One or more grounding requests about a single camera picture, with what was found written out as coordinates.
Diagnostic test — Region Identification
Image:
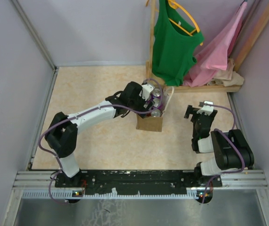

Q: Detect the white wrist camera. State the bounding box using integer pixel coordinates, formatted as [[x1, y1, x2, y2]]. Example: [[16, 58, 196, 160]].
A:
[[197, 101, 214, 115], [142, 83, 155, 100]]

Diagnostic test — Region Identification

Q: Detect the wooden pole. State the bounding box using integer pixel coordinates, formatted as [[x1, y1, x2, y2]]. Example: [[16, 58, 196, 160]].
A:
[[234, 0, 269, 71]]

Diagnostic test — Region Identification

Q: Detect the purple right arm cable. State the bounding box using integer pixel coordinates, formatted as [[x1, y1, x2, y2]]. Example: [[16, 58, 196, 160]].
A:
[[200, 105, 246, 205]]

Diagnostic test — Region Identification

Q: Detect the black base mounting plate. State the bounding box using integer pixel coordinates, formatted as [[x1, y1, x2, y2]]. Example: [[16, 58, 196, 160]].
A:
[[55, 170, 211, 195]]

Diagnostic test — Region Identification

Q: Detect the burlap canvas bag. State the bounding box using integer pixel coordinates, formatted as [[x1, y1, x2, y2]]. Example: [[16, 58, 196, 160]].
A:
[[136, 87, 174, 132]]

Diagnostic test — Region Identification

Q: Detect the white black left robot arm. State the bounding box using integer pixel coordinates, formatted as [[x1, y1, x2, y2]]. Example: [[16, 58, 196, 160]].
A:
[[43, 81, 154, 187]]

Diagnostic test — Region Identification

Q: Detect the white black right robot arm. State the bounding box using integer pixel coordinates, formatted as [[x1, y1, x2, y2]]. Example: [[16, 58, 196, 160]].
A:
[[184, 101, 254, 186]]

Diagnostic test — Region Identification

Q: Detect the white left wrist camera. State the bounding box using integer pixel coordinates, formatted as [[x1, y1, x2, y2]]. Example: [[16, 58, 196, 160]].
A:
[[142, 83, 155, 100]]

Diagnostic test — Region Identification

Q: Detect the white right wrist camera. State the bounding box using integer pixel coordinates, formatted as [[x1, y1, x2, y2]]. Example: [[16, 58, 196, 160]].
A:
[[197, 101, 214, 115]]

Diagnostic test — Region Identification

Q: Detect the pink shirt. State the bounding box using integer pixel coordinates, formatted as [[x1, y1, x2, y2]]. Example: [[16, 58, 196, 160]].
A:
[[183, 0, 247, 87]]

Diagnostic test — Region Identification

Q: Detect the aluminium rail frame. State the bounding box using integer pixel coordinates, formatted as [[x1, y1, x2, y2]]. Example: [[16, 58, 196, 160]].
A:
[[1, 0, 269, 226]]

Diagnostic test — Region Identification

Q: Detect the cream cloth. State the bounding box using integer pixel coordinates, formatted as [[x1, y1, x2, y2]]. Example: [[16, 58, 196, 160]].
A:
[[207, 58, 245, 87]]

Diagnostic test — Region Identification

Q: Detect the purple Fanta can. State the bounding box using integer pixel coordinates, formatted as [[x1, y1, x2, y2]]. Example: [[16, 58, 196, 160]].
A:
[[150, 109, 162, 117], [151, 98, 162, 110], [151, 88, 162, 99]]

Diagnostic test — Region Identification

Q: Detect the green tank top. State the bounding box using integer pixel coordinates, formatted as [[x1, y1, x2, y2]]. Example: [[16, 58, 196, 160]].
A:
[[152, 0, 204, 86]]

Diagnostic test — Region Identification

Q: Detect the yellow clothes hanger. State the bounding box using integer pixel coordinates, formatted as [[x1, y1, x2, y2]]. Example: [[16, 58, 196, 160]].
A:
[[167, 0, 201, 37]]

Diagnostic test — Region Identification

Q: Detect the wooden clothes rack frame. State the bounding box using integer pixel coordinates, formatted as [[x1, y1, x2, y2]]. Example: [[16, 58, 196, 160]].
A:
[[146, 0, 242, 93]]

